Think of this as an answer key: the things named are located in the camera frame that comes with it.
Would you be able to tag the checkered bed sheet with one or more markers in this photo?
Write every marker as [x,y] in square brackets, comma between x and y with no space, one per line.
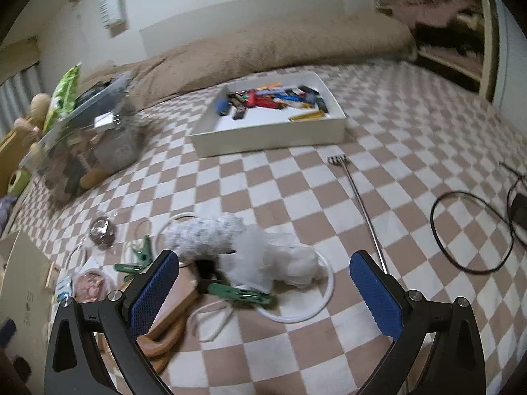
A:
[370,131]

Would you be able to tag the round wooden coaster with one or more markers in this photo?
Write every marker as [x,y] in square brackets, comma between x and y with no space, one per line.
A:
[160,347]

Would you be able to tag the purple plush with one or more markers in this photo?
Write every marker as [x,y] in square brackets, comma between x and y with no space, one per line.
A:
[6,210]

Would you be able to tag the white mesh sponge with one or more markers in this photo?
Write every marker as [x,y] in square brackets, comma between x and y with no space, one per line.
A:
[280,261]

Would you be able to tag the brown blanket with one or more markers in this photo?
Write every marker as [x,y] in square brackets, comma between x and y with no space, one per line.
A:
[267,41]

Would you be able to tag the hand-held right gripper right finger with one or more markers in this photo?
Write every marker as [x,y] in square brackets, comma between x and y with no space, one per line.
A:
[376,292]

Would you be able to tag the clear plastic bin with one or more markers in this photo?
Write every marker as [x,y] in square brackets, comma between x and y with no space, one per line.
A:
[82,148]

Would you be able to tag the brown fuzzy slippers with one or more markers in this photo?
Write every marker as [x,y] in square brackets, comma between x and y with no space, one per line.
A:
[31,115]

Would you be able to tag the avocado plush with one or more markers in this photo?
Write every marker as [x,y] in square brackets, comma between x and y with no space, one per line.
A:
[18,183]

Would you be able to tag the pile of lighters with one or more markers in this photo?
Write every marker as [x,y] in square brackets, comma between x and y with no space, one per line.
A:
[271,98]

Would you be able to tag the white sliding door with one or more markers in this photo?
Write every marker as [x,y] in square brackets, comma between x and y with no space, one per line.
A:
[512,70]

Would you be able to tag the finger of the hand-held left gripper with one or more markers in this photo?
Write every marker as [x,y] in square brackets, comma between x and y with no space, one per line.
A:
[6,329]

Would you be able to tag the black power adapter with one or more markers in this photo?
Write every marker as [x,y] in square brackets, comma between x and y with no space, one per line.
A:
[519,208]

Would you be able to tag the patterned white cloth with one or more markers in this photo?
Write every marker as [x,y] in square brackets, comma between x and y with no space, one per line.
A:
[197,234]

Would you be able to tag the grey curtain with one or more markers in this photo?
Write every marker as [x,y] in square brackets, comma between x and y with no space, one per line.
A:
[20,98]

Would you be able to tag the white storage box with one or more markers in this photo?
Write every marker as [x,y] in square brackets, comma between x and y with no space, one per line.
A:
[29,288]

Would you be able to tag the green wet wipes pack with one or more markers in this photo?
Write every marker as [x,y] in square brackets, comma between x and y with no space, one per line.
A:
[61,94]

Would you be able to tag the green clothespin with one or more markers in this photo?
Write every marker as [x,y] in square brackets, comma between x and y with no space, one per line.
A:
[243,294]
[138,257]

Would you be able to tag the metal item in clear bag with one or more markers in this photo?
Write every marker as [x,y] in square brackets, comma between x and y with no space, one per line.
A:
[102,232]

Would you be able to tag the open closet shelf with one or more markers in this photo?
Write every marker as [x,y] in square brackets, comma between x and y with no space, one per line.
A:
[490,28]

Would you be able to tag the pile of clothes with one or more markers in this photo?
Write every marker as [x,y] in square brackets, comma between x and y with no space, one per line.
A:
[436,12]

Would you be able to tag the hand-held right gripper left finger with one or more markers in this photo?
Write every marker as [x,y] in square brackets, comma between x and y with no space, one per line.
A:
[154,288]

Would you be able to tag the white shallow tray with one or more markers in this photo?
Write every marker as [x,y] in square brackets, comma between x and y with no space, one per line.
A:
[267,135]

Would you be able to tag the clear meat snack packet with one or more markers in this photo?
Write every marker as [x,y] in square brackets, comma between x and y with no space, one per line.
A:
[92,286]

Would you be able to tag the beige printed valance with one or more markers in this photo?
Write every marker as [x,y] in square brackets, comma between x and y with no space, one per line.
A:
[16,55]

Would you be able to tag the wooden bedside shelf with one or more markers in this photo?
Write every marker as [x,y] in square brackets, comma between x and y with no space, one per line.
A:
[8,148]

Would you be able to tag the metal back scratcher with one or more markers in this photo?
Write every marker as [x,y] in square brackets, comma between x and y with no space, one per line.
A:
[362,214]

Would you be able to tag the hanging paper bag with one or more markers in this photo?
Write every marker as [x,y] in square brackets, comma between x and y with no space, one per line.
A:
[111,6]

